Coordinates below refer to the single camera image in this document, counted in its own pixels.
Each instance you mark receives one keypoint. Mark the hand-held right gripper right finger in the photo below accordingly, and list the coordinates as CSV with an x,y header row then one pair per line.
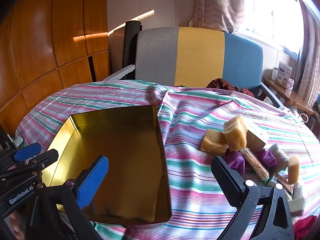
x,y
227,180

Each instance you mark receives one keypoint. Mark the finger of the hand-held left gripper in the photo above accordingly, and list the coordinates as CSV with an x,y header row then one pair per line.
x,y
27,152
47,158

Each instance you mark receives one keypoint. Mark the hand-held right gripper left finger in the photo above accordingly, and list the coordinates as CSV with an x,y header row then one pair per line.
x,y
92,182

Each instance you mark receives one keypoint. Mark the purple snack packet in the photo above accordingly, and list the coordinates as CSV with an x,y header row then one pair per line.
x,y
236,161
268,157

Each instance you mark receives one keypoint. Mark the long clear snack tube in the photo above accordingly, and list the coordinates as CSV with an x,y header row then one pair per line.
x,y
283,182
253,163

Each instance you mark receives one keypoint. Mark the gold tin box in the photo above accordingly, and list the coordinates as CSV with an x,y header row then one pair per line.
x,y
120,155

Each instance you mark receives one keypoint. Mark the large sponge cake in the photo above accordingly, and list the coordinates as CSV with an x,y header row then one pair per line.
x,y
235,135

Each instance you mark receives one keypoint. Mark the beige printed carton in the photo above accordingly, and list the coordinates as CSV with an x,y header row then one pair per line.
x,y
255,137

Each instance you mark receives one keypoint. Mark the black pole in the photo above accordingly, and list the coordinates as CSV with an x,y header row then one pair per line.
x,y
5,140

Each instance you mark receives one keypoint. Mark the striped tablecloth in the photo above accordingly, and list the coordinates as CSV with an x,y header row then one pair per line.
x,y
190,120

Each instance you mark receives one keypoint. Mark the dark red cloth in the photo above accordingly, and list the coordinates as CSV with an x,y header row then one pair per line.
x,y
222,83

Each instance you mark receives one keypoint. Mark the white mug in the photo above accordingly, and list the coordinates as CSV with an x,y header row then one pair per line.
x,y
303,117

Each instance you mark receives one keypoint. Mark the wooden side table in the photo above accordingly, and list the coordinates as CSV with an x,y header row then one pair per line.
x,y
287,95

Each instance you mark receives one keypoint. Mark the wooden wardrobe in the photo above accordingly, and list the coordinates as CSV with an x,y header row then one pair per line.
x,y
50,42

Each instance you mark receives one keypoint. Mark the white foam board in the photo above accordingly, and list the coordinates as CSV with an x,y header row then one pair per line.
x,y
122,72

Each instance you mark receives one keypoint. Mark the white jar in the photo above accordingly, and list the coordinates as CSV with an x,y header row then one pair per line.
x,y
274,75

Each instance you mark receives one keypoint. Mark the small purple bottle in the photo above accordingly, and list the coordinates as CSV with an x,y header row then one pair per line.
x,y
290,83

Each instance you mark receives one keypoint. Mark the white printed box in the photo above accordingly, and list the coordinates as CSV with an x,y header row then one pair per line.
x,y
283,75

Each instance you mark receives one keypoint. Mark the grey yellow blue chair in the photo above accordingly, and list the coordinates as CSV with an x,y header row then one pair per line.
x,y
200,55

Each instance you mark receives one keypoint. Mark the brown side curtain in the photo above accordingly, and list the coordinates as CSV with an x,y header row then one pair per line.
x,y
310,55

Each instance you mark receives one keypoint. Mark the window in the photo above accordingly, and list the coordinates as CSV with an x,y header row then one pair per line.
x,y
270,10

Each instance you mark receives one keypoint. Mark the patterned beige curtain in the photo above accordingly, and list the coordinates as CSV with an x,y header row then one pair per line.
x,y
217,5

